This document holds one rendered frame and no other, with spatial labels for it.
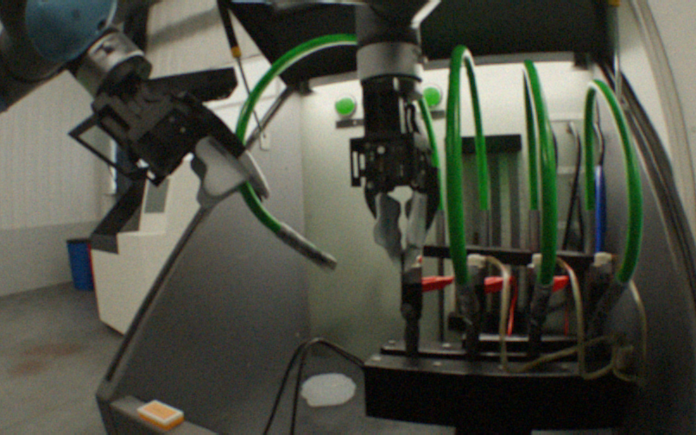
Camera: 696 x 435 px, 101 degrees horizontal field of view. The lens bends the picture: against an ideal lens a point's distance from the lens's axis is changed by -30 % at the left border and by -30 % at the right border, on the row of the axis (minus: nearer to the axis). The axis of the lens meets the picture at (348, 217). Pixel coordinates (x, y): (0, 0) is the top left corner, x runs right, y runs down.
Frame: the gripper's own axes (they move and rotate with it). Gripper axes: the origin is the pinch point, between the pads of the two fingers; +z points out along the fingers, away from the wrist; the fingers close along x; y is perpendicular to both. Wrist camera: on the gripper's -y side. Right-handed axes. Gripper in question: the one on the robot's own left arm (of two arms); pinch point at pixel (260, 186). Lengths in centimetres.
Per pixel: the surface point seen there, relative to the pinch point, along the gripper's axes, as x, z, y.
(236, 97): -440, -88, -262
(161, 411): -5.7, 7.1, 26.5
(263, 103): -409, -52, -266
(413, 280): 1.6, 21.0, -3.7
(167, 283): -17.8, -0.5, 13.0
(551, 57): 12, 20, -51
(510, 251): 3.6, 32.5, -17.4
